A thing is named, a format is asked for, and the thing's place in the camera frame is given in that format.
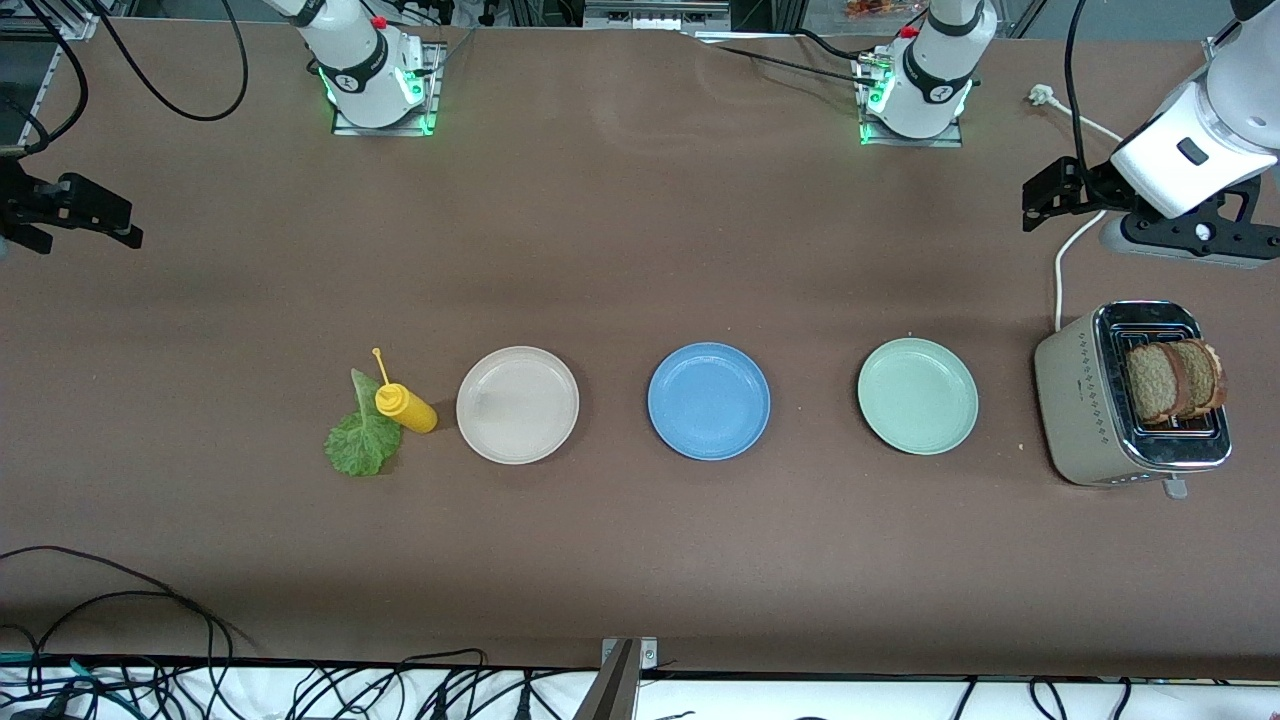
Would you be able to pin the blue plate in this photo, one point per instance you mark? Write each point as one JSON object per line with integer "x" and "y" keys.
{"x": 709, "y": 401}

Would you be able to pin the aluminium frame rail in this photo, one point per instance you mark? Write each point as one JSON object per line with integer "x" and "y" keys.
{"x": 70, "y": 20}

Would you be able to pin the orange packaged item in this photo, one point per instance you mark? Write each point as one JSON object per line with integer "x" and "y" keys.
{"x": 875, "y": 8}

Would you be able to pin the aluminium table bracket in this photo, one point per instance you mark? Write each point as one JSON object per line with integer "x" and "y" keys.
{"x": 615, "y": 690}

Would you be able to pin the green lettuce leaf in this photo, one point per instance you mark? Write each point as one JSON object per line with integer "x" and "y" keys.
{"x": 360, "y": 445}

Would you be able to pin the beige and chrome toaster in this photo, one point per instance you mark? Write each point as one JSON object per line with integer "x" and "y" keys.
{"x": 1075, "y": 400}

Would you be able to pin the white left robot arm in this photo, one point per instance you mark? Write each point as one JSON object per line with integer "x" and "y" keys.
{"x": 935, "y": 85}

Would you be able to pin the brown bread slice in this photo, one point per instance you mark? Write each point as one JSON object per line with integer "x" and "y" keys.
{"x": 1150, "y": 385}
{"x": 1205, "y": 375}

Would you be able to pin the yellow mustard squeeze bottle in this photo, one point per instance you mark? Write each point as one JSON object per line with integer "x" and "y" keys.
{"x": 410, "y": 408}

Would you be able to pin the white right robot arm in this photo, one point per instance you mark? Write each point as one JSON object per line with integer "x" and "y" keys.
{"x": 355, "y": 70}

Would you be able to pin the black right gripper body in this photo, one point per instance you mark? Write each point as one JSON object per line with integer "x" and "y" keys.
{"x": 28, "y": 196}

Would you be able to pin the grey metal box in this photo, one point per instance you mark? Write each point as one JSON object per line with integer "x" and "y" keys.
{"x": 650, "y": 15}

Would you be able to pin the light green plate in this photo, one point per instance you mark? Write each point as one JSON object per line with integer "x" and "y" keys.
{"x": 917, "y": 397}

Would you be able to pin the beige plate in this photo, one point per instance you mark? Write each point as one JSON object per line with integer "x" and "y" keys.
{"x": 517, "y": 405}

